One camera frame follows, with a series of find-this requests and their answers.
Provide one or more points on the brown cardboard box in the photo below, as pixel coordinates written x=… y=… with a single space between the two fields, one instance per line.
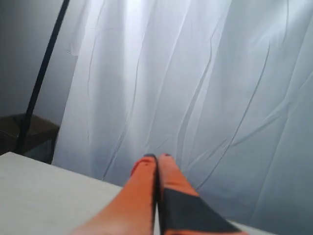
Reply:
x=40 y=140

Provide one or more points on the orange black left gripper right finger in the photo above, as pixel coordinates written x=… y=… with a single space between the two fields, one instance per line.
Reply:
x=181 y=210

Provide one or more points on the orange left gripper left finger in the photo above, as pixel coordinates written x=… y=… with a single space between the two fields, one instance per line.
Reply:
x=132 y=211

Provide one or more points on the white fabric backdrop curtain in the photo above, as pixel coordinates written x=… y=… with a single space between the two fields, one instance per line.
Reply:
x=224 y=86

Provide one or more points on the black stand pole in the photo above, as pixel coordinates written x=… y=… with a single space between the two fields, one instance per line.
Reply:
x=26 y=120

